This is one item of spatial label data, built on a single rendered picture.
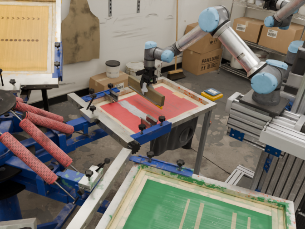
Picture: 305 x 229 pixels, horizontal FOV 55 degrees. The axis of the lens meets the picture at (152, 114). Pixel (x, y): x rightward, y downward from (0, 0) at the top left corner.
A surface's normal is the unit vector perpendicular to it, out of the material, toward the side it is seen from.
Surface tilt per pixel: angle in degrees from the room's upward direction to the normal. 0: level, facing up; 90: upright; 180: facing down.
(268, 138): 90
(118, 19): 90
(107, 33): 90
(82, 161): 0
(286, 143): 90
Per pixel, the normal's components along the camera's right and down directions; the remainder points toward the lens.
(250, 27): -0.66, 0.32
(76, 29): 0.88, 0.26
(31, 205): 0.07, -0.85
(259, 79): -0.49, 0.48
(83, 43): 0.22, 0.52
